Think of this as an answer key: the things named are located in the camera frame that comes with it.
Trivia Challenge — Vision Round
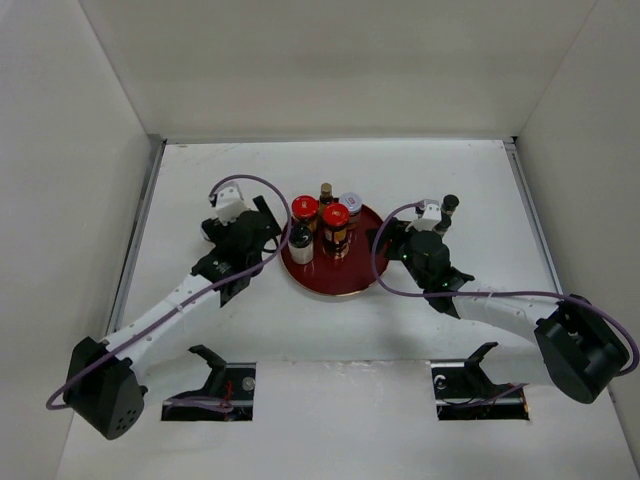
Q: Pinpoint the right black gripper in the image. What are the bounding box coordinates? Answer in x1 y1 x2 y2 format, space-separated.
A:
365 217 431 289

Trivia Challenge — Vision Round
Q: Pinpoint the red lid sauce jar front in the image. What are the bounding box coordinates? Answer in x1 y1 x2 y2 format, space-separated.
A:
291 195 319 233

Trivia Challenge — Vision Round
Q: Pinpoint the red lid sauce jar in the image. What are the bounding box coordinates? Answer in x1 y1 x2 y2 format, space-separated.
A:
321 202 350 259
291 195 319 233

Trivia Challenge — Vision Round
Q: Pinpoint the black cap white shaker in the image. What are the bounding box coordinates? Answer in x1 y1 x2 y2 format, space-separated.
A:
288 223 314 265

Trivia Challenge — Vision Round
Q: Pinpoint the yellow label oil bottle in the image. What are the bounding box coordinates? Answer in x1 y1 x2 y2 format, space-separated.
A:
319 182 334 206

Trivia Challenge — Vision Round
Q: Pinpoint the red lid sauce jar back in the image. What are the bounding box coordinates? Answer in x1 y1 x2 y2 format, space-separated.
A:
321 202 350 259

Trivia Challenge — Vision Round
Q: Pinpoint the white lid sauce jar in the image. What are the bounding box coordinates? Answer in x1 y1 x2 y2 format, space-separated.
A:
339 192 363 230
200 224 211 242

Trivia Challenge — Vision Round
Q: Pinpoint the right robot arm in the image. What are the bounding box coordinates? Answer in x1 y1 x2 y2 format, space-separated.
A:
366 215 639 404

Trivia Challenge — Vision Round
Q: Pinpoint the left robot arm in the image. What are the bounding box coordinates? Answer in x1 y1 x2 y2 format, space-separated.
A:
63 196 282 440

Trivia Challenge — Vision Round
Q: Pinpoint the black cap pepper shaker near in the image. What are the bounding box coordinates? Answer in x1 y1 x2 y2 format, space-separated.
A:
433 214 452 237

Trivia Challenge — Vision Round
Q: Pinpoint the black cap pepper shaker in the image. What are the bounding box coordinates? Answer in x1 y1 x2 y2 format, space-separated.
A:
433 214 452 237
441 194 460 216

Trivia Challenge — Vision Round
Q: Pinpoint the black cap pepper shaker far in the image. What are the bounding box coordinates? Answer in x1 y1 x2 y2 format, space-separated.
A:
441 194 460 216

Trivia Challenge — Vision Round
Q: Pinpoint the red round tray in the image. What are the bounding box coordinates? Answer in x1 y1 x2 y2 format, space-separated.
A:
280 205 383 296

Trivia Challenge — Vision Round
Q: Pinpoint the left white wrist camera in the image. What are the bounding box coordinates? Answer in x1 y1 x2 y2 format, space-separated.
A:
209 181 247 225

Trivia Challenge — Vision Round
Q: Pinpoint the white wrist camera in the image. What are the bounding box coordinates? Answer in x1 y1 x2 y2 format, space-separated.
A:
209 181 247 225
405 199 442 232

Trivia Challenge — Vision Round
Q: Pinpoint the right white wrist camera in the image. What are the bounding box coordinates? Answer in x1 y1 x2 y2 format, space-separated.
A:
405 199 442 232

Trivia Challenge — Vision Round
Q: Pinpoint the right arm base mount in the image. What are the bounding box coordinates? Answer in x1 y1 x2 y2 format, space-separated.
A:
430 342 529 421

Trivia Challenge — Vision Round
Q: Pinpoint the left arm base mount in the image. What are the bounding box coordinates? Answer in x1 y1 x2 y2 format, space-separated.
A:
161 345 257 422

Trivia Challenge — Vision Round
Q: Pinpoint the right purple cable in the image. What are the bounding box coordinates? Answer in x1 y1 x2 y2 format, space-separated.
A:
372 202 640 376

